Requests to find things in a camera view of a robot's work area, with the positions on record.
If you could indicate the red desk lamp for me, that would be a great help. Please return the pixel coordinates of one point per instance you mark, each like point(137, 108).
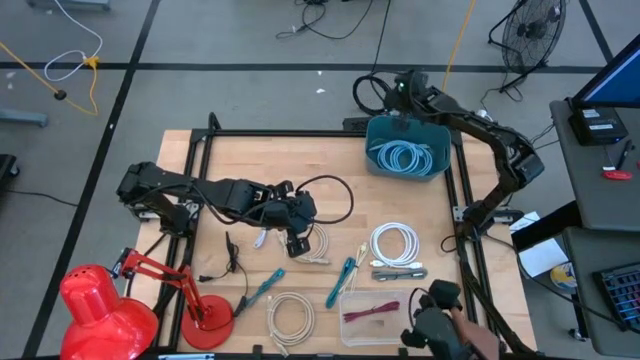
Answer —
point(100, 320)

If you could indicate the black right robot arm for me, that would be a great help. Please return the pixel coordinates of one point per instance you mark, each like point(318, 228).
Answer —
point(480, 127)

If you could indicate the grey stand foot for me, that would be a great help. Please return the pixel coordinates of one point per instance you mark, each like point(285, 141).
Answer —
point(22, 119)
point(67, 4)

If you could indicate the person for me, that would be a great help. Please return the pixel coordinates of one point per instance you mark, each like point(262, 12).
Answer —
point(435, 330)

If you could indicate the clear plastic container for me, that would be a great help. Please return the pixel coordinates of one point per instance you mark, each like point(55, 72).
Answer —
point(375, 335)

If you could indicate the yellow and blue disc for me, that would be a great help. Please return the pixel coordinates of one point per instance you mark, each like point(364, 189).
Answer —
point(562, 277)

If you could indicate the grey desk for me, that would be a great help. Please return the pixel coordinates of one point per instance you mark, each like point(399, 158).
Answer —
point(600, 200)
point(585, 280)

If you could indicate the computer monitor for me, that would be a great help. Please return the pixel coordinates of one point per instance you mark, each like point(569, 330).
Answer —
point(615, 80)

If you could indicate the small white paper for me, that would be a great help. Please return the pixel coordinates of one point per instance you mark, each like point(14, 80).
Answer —
point(527, 220)

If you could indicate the black floor puck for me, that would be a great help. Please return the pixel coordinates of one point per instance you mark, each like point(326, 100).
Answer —
point(60, 94)

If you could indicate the keyboard with coloured keys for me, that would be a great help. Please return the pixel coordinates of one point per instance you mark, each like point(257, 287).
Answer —
point(622, 295)

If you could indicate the black pen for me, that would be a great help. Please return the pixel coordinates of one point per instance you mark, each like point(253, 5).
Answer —
point(624, 154)

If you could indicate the black power strip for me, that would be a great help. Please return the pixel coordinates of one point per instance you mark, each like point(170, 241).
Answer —
point(356, 124)

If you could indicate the white paper sheet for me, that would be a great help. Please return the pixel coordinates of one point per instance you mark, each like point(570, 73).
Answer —
point(542, 257)

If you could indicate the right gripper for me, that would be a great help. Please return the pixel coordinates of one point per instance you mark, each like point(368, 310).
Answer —
point(412, 95)

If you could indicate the black floor fan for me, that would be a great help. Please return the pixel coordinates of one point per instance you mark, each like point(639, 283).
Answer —
point(532, 30)

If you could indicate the small black computer box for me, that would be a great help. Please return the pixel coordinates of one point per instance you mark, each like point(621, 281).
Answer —
point(597, 127)

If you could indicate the teal plastic bin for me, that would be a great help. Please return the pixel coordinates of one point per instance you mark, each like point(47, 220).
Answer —
point(440, 150)

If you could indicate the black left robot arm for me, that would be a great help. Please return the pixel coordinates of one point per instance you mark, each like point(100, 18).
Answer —
point(225, 192)

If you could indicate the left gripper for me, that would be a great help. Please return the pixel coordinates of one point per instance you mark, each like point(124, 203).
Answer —
point(295, 212)

